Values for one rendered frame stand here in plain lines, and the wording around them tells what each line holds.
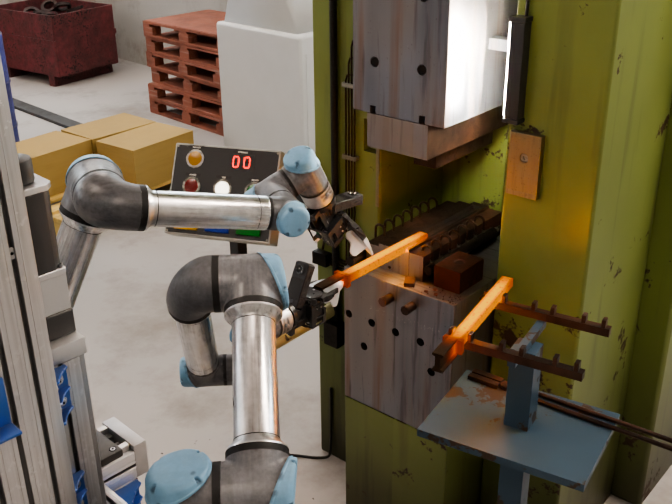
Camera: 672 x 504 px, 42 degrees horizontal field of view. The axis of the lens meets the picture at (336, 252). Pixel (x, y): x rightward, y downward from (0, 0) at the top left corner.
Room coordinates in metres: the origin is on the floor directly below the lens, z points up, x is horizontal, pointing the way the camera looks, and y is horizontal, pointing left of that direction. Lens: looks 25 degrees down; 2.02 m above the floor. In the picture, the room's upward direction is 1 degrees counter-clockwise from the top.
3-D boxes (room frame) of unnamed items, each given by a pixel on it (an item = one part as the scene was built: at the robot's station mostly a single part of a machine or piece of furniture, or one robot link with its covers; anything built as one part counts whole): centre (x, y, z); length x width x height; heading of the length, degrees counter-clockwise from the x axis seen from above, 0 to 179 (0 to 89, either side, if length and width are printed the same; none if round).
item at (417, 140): (2.39, -0.30, 1.32); 0.42 x 0.20 x 0.10; 140
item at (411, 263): (2.39, -0.30, 0.96); 0.42 x 0.20 x 0.09; 140
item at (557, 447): (1.72, -0.44, 0.75); 0.40 x 0.30 x 0.02; 59
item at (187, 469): (1.22, 0.27, 0.98); 0.13 x 0.12 x 0.14; 94
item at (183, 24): (7.05, 0.92, 0.38); 1.08 x 0.74 x 0.77; 45
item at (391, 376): (2.36, -0.35, 0.69); 0.56 x 0.38 x 0.45; 140
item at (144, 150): (5.16, 1.48, 0.20); 1.09 x 0.75 x 0.39; 144
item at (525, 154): (2.13, -0.49, 1.27); 0.09 x 0.02 x 0.17; 50
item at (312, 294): (1.90, 0.09, 0.98); 0.12 x 0.08 x 0.09; 140
